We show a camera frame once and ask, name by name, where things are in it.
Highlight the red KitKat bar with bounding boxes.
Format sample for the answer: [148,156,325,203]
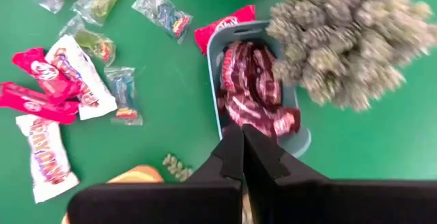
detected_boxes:
[12,47,83,104]
[194,4,257,55]
[0,81,80,125]

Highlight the yellow plastic basket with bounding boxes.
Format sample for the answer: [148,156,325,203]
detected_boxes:
[61,164,165,224]

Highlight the white PayDay candy bar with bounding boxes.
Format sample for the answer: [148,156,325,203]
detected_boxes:
[15,114,81,204]
[44,34,118,121]

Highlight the clear blue ring pop packet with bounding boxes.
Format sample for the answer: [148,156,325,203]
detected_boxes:
[104,66,143,126]
[131,0,194,44]

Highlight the teal plastic basket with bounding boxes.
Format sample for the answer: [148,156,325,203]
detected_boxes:
[206,20,312,158]

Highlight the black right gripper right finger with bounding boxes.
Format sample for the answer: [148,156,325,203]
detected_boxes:
[242,123,437,224]

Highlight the pale green bushy succulent plant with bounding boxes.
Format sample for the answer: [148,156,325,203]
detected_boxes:
[266,0,437,112]

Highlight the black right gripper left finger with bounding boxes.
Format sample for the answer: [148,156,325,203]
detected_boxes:
[66,123,245,224]

